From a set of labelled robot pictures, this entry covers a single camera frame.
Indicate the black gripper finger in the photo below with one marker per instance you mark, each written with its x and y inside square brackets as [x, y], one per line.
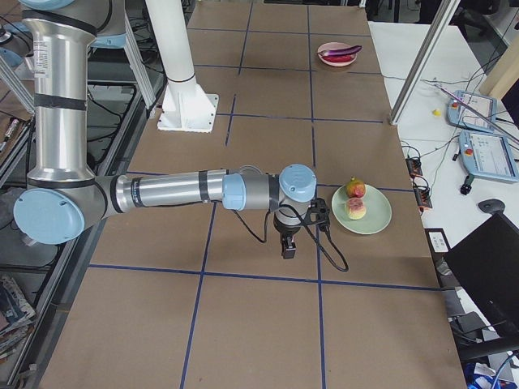
[288, 248]

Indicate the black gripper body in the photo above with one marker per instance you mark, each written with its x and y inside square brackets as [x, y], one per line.
[287, 234]

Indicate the pink yellow peach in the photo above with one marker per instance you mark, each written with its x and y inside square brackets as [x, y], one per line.
[355, 208]

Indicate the red yellow apple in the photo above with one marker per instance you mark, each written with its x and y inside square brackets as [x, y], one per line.
[355, 188]

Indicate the red chili pepper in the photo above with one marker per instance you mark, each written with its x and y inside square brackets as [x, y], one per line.
[339, 60]

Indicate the purple eggplant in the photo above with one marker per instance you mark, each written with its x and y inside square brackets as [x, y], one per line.
[340, 52]

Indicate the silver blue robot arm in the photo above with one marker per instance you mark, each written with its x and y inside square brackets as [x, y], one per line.
[64, 197]

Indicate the light green plate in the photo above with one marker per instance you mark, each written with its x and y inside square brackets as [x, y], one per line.
[378, 211]

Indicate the orange circuit board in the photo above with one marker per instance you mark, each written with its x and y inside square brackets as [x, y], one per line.
[421, 188]

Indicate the white label card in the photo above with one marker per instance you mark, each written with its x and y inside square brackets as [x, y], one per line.
[438, 242]

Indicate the pink plate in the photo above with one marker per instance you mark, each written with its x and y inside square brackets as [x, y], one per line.
[333, 45]

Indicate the black monitor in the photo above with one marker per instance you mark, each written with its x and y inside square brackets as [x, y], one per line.
[485, 263]

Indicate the black computer mouse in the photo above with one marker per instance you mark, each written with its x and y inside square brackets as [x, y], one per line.
[491, 206]

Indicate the upper teach pendant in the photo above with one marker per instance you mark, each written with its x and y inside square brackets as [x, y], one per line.
[472, 111]

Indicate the teach pendant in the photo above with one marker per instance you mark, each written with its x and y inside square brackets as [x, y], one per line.
[487, 156]
[472, 111]

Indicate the lower teach pendant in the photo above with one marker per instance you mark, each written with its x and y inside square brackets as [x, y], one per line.
[487, 156]

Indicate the stack of magazines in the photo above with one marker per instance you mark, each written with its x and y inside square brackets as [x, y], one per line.
[17, 315]

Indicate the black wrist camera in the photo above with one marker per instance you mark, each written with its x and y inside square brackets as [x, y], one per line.
[318, 214]

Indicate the white pedestal column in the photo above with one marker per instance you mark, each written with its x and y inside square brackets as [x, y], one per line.
[186, 106]

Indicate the aluminium frame post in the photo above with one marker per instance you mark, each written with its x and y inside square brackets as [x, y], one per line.
[442, 19]

